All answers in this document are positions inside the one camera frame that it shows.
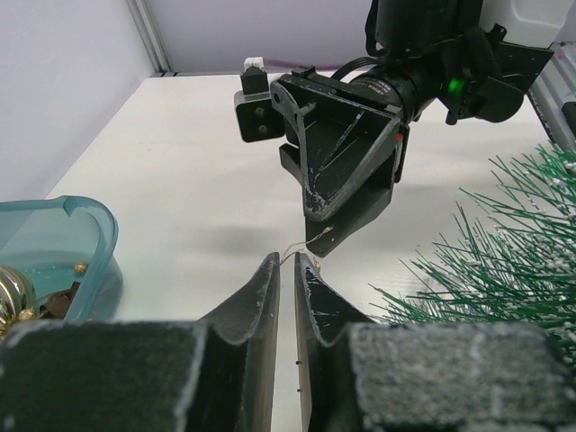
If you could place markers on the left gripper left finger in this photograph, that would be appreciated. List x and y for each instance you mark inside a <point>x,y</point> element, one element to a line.
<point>213,374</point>

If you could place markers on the teal plastic container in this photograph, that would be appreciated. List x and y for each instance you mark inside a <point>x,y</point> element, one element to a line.
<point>57,242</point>

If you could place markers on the right aluminium corner post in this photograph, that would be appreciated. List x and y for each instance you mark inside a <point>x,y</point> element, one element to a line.
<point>553,96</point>

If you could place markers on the aluminium corner post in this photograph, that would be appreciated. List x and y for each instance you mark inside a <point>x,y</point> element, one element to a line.
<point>151,38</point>
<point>553,96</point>

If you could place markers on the small frosted christmas tree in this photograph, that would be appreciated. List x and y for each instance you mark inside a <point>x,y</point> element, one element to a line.
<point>515,262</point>

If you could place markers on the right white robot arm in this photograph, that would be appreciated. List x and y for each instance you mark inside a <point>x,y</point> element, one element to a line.
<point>477,58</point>

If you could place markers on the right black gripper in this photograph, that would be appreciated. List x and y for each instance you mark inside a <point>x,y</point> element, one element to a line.
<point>344,146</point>

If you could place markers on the gold striped bauble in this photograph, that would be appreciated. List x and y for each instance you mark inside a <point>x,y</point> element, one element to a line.
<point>18,298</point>

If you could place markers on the left aluminium corner post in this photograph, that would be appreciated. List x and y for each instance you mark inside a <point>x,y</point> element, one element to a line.
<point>151,38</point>

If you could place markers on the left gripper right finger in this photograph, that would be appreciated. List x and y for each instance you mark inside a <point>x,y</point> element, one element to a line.
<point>360,375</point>

